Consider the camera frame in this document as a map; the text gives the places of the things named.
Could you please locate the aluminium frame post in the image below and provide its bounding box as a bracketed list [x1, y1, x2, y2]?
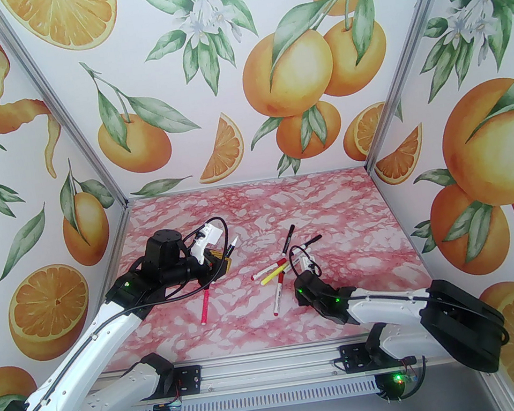
[341, 0, 491, 173]
[0, 0, 129, 227]

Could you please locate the thick white marker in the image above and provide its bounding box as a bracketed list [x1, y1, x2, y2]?
[286, 252, 313, 272]

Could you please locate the aluminium back rail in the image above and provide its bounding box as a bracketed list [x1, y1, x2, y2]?
[125, 164, 370, 204]

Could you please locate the controller with green light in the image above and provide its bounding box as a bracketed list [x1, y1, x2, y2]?
[377, 364, 422, 404]

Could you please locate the perforated white cable tray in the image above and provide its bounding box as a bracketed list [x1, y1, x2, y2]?
[116, 373, 384, 411]

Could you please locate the black left camera cable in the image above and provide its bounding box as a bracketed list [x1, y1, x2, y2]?
[0, 214, 254, 411]

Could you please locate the aluminium side rail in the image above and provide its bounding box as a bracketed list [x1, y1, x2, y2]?
[92, 201, 144, 306]
[366, 158, 460, 335]

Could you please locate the yellow highlighter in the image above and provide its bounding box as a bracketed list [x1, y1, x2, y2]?
[259, 268, 286, 287]

